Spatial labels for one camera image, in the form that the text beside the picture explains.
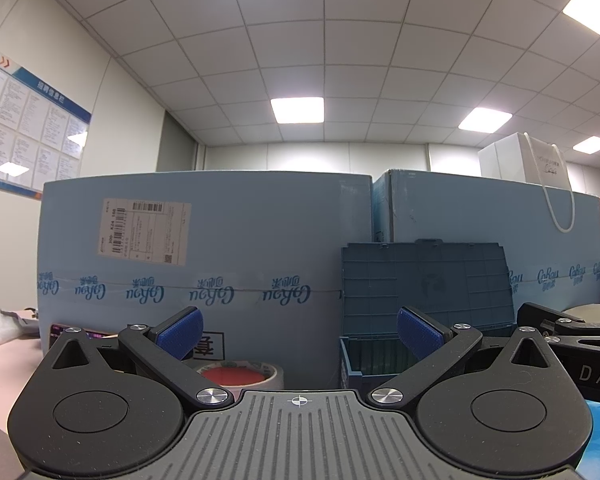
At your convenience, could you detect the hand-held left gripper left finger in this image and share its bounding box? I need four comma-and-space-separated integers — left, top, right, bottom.
45, 307, 235, 408

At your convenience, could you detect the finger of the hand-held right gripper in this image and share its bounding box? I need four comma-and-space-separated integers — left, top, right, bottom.
517, 302, 600, 337

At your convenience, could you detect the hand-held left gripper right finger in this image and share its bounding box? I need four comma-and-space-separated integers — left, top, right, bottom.
369, 306, 556, 407

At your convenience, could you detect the dark blue plastic crate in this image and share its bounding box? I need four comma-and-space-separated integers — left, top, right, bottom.
339, 239, 515, 392

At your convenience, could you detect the purple packet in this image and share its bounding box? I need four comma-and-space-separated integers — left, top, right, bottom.
50, 322, 121, 342

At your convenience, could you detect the white tape roll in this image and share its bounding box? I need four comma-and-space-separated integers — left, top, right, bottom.
194, 359, 286, 392

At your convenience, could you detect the blue cardboard box white label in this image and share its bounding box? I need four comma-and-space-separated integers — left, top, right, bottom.
36, 172, 373, 391

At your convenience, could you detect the large blue printed cardboard box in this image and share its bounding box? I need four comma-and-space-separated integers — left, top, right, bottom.
372, 169, 600, 311

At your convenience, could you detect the small grey object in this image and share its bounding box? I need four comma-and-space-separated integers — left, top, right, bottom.
0, 308, 41, 336

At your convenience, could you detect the white paper bag rope handle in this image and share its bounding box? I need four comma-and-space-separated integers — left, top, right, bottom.
477, 131, 577, 233

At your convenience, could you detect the wall notice board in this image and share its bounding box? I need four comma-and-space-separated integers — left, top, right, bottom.
0, 49, 92, 196

